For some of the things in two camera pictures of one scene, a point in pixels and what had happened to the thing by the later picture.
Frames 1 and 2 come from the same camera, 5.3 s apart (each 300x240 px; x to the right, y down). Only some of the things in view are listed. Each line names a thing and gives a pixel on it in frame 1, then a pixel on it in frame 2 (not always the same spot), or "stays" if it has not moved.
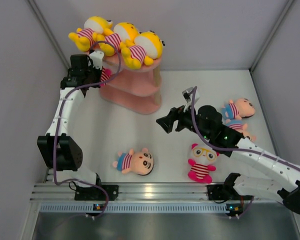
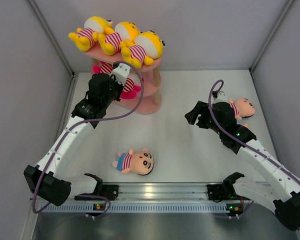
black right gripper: (175, 114) to (200, 108)
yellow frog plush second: (96, 28) stays
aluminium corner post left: (50, 32) stays
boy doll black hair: (141, 163) stays
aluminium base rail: (50, 191) stays
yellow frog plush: (147, 47) stays
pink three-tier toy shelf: (137, 91) stays
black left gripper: (98, 71) to (112, 80)
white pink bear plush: (201, 163) to (132, 85)
